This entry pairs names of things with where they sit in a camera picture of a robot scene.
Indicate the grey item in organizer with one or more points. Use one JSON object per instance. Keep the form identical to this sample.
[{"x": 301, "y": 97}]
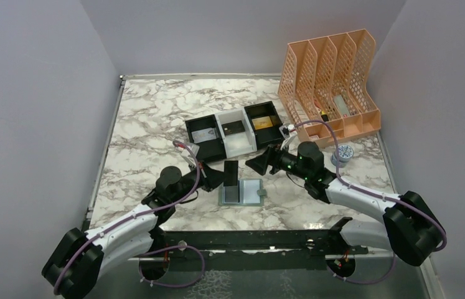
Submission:
[{"x": 341, "y": 106}]

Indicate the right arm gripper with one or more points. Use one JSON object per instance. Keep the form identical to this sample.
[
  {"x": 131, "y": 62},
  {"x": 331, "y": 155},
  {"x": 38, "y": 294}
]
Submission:
[{"x": 270, "y": 157}]

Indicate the yellow marker in organizer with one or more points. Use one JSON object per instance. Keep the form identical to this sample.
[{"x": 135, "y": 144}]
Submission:
[{"x": 324, "y": 116}]

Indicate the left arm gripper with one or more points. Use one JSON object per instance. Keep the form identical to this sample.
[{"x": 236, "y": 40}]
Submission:
[{"x": 210, "y": 178}]

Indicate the white tray middle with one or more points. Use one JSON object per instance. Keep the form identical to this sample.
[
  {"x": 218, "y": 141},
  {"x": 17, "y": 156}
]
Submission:
[{"x": 240, "y": 143}]

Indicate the black tray right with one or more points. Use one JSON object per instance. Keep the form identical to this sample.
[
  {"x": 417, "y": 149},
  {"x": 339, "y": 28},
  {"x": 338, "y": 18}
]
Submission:
[{"x": 267, "y": 136}]

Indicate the black card in tray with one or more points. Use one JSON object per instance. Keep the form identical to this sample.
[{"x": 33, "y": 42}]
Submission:
[{"x": 233, "y": 128}]

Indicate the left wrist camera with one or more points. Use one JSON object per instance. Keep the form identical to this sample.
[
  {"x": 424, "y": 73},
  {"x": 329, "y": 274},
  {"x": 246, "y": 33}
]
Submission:
[{"x": 188, "y": 152}]

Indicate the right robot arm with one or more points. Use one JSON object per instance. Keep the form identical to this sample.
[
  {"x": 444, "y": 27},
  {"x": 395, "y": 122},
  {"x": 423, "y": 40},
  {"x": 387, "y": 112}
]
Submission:
[{"x": 403, "y": 224}]

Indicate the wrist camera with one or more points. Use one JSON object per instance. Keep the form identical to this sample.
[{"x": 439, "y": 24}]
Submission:
[
  {"x": 289, "y": 133},
  {"x": 188, "y": 152}
]

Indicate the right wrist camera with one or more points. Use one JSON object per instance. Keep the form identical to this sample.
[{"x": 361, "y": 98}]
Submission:
[{"x": 289, "y": 133}]

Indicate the black tray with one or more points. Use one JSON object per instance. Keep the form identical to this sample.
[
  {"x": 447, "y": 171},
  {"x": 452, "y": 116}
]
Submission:
[
  {"x": 267, "y": 136},
  {"x": 209, "y": 151}
]

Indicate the black tray left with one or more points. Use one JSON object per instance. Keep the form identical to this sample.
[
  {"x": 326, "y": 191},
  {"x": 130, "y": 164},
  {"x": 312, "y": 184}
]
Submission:
[{"x": 209, "y": 151}]

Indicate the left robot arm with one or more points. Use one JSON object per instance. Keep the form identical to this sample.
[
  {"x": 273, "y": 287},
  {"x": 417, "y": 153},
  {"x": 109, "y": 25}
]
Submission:
[{"x": 81, "y": 258}]

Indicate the black mounting rail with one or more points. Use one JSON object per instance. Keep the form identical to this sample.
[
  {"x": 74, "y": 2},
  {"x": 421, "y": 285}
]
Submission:
[{"x": 322, "y": 241}]

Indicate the green card holder wallet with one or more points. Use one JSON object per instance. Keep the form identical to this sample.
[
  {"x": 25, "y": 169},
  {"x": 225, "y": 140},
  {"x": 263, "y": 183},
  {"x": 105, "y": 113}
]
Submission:
[{"x": 246, "y": 192}]

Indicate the orange file organizer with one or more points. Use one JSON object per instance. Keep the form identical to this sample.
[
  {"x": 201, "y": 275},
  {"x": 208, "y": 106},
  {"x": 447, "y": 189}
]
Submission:
[{"x": 314, "y": 71}]

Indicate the blue white tape roll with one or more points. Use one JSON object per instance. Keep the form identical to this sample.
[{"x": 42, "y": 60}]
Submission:
[{"x": 342, "y": 156}]

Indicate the black credit card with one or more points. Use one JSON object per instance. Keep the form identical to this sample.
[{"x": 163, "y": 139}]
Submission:
[{"x": 230, "y": 170}]

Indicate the gold card in tray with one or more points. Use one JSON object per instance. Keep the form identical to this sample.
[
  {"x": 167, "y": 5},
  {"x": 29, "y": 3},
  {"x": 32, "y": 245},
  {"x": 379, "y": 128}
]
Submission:
[{"x": 262, "y": 122}]

